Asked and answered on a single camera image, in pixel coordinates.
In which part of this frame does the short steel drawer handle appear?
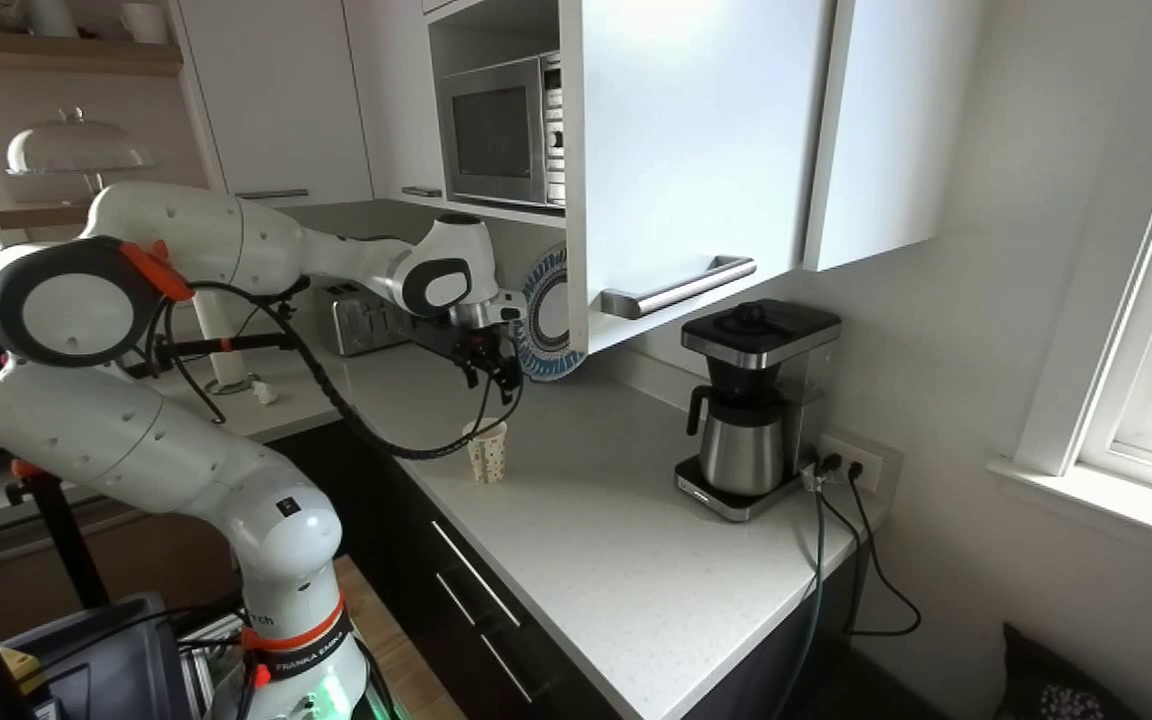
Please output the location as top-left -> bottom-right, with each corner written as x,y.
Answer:
475,633 -> 534,708
430,572 -> 480,633

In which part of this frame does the dark lower drawer cabinet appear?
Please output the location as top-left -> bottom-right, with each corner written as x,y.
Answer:
271,414 -> 871,720

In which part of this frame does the white upper cabinet body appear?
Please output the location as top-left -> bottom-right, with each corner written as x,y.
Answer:
173,0 -> 580,232

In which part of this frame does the long steel drawer handle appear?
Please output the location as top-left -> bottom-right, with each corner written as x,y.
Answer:
428,516 -> 522,633

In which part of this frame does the dotted white paper cup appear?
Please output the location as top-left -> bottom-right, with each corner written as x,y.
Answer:
462,419 -> 512,487

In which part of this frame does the white framed window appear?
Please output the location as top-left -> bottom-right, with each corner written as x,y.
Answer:
986,52 -> 1152,550

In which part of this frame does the silver toaster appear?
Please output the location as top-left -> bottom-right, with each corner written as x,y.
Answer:
325,280 -> 419,360

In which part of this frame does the black bag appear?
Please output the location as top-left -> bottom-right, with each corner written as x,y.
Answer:
0,593 -> 209,720

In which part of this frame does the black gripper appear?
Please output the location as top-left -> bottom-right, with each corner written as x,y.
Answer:
446,299 -> 528,438

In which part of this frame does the black tripod stand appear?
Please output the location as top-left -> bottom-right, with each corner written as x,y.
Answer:
0,210 -> 110,720

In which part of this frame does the steel black coffee maker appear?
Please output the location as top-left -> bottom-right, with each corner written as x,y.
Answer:
670,295 -> 848,528

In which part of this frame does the blue white decorative plate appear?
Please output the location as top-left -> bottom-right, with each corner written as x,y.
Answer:
517,252 -> 593,389

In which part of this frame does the white open cabinet door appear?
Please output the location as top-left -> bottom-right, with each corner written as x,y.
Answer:
561,0 -> 858,355

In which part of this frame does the glass cake dome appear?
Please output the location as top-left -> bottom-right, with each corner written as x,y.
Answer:
5,103 -> 150,185

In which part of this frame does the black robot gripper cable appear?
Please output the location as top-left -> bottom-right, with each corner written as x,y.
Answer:
149,275 -> 528,464

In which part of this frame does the silver microwave oven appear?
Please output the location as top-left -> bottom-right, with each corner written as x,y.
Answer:
435,52 -> 567,217

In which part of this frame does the black power cable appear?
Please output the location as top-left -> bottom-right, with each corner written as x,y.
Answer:
766,455 -> 836,720
841,464 -> 929,639

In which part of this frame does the white wall power outlet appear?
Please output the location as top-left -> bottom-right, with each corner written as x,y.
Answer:
807,433 -> 904,503

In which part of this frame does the steel cabinet door handle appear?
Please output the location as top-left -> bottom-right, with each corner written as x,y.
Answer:
597,252 -> 760,323

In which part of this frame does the wooden wall shelf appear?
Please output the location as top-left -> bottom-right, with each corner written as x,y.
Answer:
0,25 -> 226,232

